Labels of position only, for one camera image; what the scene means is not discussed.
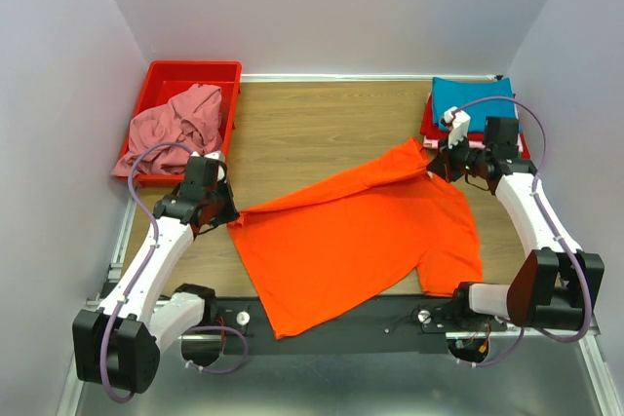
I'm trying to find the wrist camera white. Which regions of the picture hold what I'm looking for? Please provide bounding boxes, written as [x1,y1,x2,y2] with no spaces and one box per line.
[440,106,471,149]
[204,150,227,182]

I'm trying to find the blue folded t-shirt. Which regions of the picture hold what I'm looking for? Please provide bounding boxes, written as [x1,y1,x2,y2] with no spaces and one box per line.
[432,77,517,132]

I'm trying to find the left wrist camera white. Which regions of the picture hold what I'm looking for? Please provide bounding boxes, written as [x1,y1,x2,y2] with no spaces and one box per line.
[204,150,227,182]

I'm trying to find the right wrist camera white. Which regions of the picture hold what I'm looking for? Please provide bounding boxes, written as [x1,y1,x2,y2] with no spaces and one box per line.
[440,106,471,149]

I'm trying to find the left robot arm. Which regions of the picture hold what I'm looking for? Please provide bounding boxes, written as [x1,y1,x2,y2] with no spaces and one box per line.
[72,151,239,403]

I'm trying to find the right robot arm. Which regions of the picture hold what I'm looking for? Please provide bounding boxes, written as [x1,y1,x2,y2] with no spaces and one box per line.
[427,109,605,342]

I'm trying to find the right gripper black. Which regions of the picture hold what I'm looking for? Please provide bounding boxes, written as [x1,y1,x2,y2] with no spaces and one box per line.
[425,132,490,183]

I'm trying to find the pink folded t-shirt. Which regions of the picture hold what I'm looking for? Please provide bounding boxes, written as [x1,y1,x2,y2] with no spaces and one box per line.
[422,135,526,154]

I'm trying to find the aluminium rail frame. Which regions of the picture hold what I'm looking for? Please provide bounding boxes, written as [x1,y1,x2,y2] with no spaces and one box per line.
[56,181,608,416]

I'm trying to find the orange t-shirt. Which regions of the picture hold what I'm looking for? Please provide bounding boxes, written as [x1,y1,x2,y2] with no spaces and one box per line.
[228,139,484,339]

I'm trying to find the dusty pink crumpled t-shirt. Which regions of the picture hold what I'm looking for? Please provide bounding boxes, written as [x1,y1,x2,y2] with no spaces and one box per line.
[111,84,222,177]

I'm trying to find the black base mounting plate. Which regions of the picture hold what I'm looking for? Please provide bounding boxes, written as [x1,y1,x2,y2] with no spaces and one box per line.
[209,294,505,356]

